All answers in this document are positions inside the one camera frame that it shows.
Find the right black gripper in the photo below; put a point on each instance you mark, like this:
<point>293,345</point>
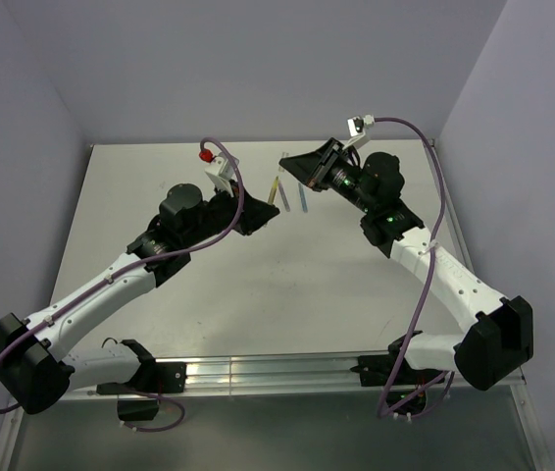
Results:
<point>311,169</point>

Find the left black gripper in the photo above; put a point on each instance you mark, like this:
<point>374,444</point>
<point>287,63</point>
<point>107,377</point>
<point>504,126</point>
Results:
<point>255,214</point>

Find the purple highlighter pen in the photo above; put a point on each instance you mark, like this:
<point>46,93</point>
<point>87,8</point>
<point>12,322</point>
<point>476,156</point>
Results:
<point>283,197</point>

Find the yellow highlighter pen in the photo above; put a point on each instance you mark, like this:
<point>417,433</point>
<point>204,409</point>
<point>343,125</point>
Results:
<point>273,191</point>

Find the blue highlighter pen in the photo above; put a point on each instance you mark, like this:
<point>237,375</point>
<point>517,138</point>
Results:
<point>302,198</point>

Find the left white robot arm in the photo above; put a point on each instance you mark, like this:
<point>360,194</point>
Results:
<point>37,362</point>

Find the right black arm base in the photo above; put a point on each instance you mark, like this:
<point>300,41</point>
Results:
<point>374,370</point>

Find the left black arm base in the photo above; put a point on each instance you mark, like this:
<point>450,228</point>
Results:
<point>167,378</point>

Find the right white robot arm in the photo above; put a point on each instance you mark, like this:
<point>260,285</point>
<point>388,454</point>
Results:
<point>496,334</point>

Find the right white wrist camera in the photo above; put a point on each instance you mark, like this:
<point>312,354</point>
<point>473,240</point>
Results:
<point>358,127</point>

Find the aluminium front rail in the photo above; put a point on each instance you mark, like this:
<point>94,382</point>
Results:
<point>267,375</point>

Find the aluminium rail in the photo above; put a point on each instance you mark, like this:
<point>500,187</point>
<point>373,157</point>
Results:
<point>540,456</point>
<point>267,375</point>

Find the aluminium right side rail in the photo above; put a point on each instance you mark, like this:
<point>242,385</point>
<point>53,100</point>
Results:
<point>540,456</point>

